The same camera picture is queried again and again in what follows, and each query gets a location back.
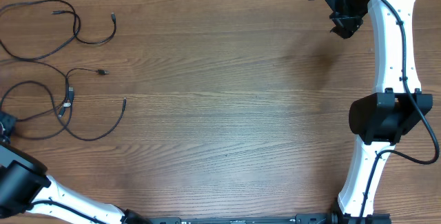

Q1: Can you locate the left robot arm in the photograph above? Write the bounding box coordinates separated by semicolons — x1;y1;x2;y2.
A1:
1;112;150;223

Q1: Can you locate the black usb cable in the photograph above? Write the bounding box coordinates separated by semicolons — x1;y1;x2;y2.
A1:
0;59;110;123
0;0;117;62
0;80;127;142

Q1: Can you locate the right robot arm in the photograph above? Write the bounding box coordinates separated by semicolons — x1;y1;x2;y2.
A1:
295;0;433;223

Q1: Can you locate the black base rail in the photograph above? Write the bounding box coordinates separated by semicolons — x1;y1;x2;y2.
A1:
116;213;392;224

